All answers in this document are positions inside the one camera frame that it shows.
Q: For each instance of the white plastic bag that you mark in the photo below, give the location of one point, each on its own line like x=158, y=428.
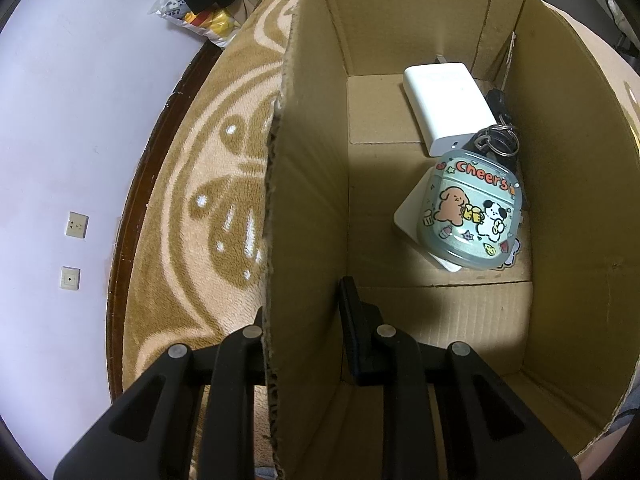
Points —
x=170, y=7

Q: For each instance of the beige brown printed blanket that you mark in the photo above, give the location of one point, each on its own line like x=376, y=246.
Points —
x=200, y=135

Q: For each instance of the white square charger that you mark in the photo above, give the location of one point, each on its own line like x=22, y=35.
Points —
x=411, y=217

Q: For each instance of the dark wooden bed frame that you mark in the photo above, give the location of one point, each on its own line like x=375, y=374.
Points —
x=131, y=185

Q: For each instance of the white coaxial wall socket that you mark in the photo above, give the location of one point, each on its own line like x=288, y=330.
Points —
x=70, y=278

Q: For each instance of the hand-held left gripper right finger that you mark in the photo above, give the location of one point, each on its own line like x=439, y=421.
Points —
x=357, y=340

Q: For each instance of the white power socket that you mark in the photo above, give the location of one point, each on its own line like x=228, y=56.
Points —
x=76, y=225

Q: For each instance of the yellow red snack packet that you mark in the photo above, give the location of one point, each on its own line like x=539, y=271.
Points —
x=217, y=22

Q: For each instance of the white block charger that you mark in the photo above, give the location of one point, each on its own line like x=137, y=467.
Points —
x=445, y=105

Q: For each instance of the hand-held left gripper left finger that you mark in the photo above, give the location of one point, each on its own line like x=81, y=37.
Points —
x=250, y=355

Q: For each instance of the cartoon print earbuds case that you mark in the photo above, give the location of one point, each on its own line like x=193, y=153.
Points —
x=465, y=210

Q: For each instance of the key bunch with black fobs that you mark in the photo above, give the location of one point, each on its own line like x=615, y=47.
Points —
x=496, y=105

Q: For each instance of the cardboard box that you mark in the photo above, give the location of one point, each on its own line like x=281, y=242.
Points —
x=310, y=210

